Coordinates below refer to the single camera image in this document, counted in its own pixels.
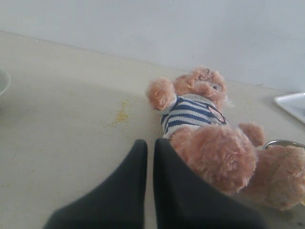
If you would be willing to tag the teddy bear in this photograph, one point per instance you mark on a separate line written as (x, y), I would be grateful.
(233, 159)

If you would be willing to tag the white rectangular plastic tray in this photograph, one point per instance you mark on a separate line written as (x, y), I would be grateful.
(294, 104)

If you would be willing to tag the steel bowl of millet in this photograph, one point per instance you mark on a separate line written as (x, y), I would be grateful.
(281, 142)

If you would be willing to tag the white bowl at left edge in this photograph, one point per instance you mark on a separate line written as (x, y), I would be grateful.
(5, 80)

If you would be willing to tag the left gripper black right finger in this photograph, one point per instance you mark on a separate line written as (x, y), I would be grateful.
(185, 201)

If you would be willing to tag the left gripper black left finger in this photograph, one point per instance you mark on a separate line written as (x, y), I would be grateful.
(117, 203)

